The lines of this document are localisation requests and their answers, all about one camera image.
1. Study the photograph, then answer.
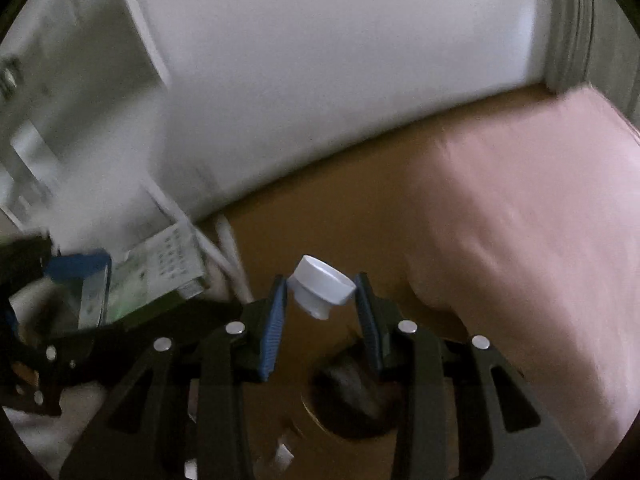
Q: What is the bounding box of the white cable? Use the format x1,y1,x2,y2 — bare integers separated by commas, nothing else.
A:
215,214,252,304

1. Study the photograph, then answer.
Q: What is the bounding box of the brown trash bin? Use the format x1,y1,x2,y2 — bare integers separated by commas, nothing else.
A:
272,337,406,480

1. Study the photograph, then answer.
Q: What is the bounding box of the white plastic bottle cap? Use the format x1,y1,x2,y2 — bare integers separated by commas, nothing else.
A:
287,255,357,320

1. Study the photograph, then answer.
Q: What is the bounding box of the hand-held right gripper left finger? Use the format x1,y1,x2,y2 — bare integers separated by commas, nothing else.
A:
59,274,290,480

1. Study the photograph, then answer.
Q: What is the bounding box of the grey curtain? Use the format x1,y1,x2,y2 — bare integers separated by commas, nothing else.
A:
545,0,640,96

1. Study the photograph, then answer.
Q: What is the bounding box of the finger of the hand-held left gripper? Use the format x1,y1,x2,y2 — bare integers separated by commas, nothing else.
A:
0,232,113,288
0,300,246,416

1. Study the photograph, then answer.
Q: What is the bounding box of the white desk shelf unit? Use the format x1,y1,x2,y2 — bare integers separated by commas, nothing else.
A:
0,0,173,233

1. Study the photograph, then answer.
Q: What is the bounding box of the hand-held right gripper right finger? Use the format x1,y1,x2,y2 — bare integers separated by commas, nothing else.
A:
352,272,586,480

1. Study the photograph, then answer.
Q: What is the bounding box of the pink bedding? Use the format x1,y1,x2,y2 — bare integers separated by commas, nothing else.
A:
404,85,640,476

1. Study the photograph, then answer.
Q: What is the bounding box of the green white printed box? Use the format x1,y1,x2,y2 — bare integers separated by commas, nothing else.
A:
77,222,208,333

